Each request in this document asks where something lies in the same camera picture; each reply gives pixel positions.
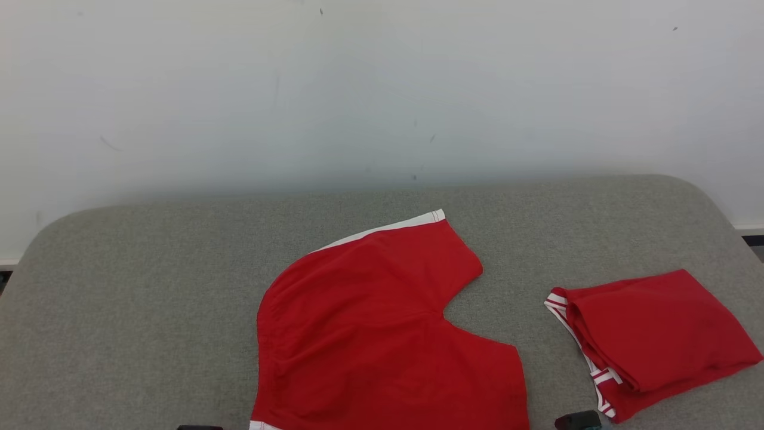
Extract red basketball shorts white trim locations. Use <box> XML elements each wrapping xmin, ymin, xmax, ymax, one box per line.
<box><xmin>249</xmin><ymin>209</ymin><xmax>531</xmax><ymax>430</ymax></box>

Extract red jersey white sleeves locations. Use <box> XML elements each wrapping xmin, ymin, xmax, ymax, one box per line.
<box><xmin>544</xmin><ymin>269</ymin><xmax>763</xmax><ymax>423</ymax></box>

